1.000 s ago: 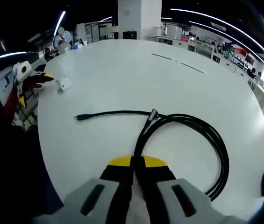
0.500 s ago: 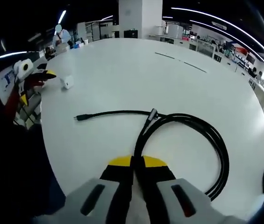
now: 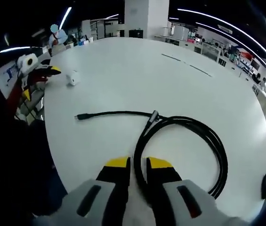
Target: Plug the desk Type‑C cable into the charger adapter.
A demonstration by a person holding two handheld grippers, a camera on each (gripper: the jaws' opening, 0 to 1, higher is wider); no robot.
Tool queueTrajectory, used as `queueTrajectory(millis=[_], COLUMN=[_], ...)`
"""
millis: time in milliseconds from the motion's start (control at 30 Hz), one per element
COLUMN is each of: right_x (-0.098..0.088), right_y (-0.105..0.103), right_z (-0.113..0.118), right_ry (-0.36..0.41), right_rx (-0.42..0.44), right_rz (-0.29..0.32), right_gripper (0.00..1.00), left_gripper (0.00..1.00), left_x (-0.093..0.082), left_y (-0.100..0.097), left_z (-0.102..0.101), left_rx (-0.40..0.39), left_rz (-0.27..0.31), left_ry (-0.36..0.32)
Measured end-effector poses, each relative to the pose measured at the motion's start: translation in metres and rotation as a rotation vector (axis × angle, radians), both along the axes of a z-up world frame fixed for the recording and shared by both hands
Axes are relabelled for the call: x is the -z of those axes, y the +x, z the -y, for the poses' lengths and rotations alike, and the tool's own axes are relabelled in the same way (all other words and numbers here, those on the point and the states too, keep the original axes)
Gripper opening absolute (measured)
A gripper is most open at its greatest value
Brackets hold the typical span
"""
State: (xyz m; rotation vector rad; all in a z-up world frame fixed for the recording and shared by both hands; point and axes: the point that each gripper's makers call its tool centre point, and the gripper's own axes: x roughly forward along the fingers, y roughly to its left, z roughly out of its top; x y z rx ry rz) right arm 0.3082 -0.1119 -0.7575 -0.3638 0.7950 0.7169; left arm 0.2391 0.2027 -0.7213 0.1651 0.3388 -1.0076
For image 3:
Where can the glass front cabinet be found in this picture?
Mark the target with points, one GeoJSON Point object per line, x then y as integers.
{"type": "Point", "coordinates": [211, 53]}

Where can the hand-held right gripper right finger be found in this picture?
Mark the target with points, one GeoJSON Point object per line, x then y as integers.
{"type": "Point", "coordinates": [184, 202]}

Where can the white charger adapter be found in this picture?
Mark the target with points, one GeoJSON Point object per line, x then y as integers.
{"type": "Point", "coordinates": [73, 78]}

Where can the white shelving frame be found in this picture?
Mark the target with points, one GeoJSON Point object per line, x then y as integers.
{"type": "Point", "coordinates": [102, 28]}

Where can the ceiling light strip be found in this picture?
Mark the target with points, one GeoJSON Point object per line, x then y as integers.
{"type": "Point", "coordinates": [66, 17]}
{"type": "Point", "coordinates": [241, 30]}
{"type": "Point", "coordinates": [19, 49]}
{"type": "Point", "coordinates": [217, 30]}

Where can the white pillar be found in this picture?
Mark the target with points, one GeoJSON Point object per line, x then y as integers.
{"type": "Point", "coordinates": [147, 16]}

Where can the wall mounted black screen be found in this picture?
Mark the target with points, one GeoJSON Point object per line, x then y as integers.
{"type": "Point", "coordinates": [255, 64]}

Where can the white desk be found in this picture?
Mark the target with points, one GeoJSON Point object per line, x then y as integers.
{"type": "Point", "coordinates": [147, 89]}

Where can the white cabinet row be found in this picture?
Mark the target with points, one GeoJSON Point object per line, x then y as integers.
{"type": "Point", "coordinates": [198, 48]}

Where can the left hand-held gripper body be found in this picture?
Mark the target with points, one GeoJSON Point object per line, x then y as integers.
{"type": "Point", "coordinates": [28, 62]}

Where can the ceiling air vent unit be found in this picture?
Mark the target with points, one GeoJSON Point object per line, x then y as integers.
{"type": "Point", "coordinates": [225, 28]}

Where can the black box cabinet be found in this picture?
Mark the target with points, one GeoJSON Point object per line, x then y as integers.
{"type": "Point", "coordinates": [136, 33]}

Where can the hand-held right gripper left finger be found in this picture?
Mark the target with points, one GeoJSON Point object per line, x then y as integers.
{"type": "Point", "coordinates": [88, 202]}

